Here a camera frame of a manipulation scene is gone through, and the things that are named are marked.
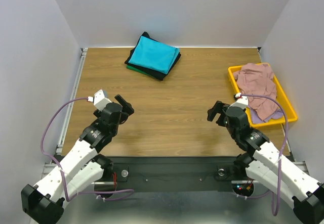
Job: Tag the folded cyan t shirt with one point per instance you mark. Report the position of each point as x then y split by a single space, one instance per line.
154 55

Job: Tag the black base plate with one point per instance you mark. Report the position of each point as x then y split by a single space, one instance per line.
175 174

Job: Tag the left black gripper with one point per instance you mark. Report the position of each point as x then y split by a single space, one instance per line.
127 107

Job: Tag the left aluminium rail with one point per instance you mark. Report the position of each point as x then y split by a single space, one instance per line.
62 136

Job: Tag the folded green t shirt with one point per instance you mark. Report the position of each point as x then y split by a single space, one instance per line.
136 70

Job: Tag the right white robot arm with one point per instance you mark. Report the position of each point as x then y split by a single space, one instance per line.
264 163

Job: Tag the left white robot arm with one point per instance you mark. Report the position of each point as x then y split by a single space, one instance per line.
46 200

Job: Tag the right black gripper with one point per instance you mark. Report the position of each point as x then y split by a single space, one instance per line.
218 112

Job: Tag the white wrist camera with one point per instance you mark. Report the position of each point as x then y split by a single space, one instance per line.
240 101
99 100

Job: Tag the folded black t shirt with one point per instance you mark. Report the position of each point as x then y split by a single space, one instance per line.
154 74

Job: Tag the purple t shirt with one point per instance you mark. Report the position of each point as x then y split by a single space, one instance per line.
257 120

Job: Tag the yellow plastic tray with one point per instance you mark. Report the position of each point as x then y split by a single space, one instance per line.
281 98

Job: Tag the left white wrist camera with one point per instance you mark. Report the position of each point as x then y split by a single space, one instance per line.
99 100

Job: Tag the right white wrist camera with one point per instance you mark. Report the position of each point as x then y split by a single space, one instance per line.
240 101

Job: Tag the pink t shirt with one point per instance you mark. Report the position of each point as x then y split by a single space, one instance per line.
257 82

